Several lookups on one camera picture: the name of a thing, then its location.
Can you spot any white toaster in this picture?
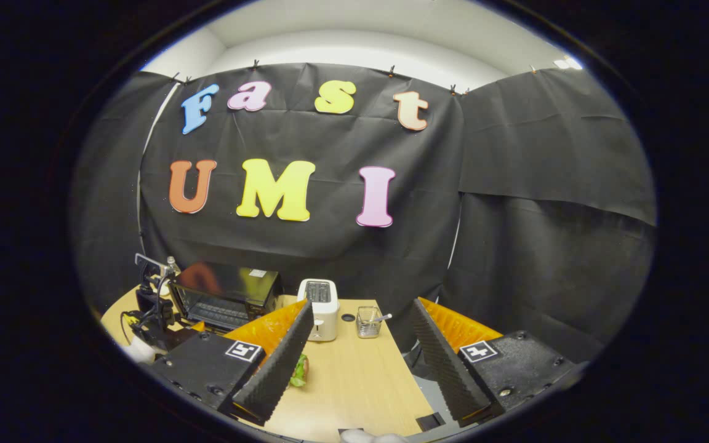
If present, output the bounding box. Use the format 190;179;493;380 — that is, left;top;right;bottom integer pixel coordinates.
297;279;340;342

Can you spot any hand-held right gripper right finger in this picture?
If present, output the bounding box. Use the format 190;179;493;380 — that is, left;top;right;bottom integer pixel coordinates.
412;297;580;429

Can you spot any black backdrop cloth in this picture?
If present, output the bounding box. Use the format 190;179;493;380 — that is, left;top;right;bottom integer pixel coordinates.
71;62;658;364

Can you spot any sandwich with green lettuce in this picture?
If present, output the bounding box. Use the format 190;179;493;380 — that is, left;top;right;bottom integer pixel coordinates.
290;354;310;388

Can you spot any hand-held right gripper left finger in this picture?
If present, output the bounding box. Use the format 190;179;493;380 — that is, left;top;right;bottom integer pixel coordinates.
151;300;315;426

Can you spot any wire mesh basket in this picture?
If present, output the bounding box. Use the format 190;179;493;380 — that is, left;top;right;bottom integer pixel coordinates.
356;306;393;339

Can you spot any black electric oven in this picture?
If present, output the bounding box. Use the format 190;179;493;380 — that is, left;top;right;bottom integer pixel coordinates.
168;261;283;333

